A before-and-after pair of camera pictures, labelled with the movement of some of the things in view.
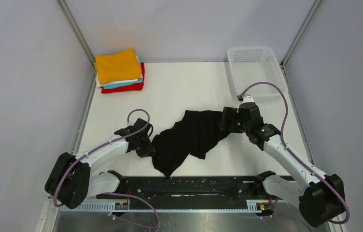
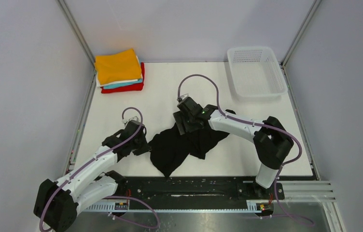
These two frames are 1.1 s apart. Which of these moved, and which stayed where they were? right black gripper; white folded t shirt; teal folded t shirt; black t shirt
Moved: right black gripper
Stayed: white folded t shirt; black t shirt; teal folded t shirt
